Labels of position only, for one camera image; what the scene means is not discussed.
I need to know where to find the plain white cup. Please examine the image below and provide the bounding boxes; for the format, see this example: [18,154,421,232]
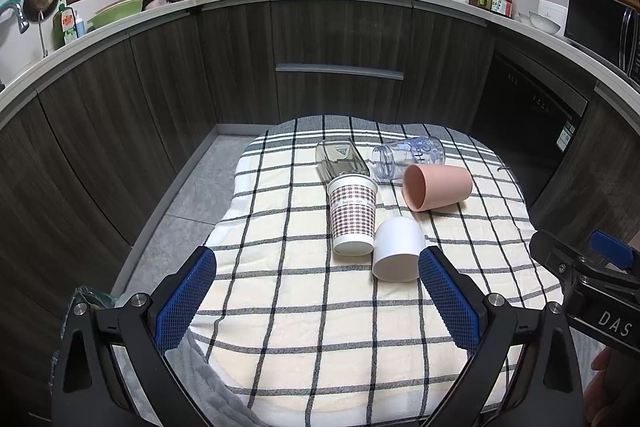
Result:
[372,217,425,283]

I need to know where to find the pink plastic cup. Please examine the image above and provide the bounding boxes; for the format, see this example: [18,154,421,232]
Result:
[402,164,473,212]

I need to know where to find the white cup with brown dots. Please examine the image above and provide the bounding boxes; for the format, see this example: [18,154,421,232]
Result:
[328,173,378,257]

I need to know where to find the square clear glass cup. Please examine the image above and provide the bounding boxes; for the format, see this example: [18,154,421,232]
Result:
[316,140,370,184]

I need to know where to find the person's hand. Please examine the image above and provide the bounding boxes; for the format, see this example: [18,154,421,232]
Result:
[584,347,639,426]

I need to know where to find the grey towel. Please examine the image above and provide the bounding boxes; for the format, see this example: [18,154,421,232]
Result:
[165,332,264,427]

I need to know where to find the black dishwasher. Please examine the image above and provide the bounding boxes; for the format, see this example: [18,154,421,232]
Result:
[471,41,587,206]

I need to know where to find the black microwave oven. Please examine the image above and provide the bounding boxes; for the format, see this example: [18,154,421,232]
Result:
[564,0,639,83]

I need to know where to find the white black checkered cloth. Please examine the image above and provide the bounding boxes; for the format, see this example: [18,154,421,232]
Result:
[190,116,562,426]

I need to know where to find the white bowls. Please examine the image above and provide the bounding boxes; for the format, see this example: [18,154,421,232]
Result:
[518,11,561,36]

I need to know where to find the clear glass with blue print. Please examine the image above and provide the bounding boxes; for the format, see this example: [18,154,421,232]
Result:
[370,136,446,181]

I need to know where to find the green detergent bottle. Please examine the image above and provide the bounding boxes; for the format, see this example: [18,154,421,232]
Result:
[52,3,78,50]

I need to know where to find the chrome faucet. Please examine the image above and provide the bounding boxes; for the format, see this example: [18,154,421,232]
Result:
[0,2,29,35]

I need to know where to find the silver drawer handle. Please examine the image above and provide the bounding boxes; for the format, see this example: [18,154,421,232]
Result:
[276,63,405,81]

